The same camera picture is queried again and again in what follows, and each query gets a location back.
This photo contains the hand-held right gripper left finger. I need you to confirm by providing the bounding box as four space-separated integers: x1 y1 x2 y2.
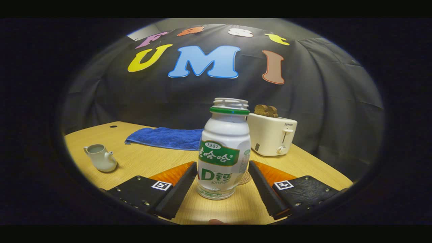
106 161 198 220

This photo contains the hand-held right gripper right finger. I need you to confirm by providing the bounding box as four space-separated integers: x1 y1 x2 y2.
249 161 340 220

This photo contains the round woven coaster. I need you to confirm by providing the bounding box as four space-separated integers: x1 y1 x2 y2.
237 170 252 185

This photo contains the white green-label water bottle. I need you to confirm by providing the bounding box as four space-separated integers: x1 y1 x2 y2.
197 98 251 200

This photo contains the white ceramic teacup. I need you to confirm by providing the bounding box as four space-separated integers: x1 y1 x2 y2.
84 144 118 172

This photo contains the blue towel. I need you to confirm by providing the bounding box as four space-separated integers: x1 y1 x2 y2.
125 127 204 151

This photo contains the white toaster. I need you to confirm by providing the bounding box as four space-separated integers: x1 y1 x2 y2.
247 113 298 157

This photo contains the black backdrop cloth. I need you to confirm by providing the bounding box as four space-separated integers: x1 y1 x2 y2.
62 24 385 181

